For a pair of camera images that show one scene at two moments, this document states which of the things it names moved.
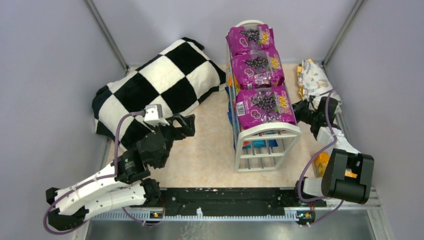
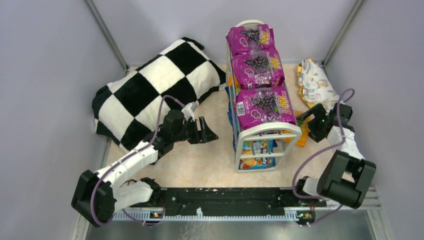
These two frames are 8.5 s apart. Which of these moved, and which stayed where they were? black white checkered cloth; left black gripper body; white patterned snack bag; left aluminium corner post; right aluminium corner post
Moved: left black gripper body
Stayed: right aluminium corner post; left aluminium corner post; white patterned snack bag; black white checkered cloth
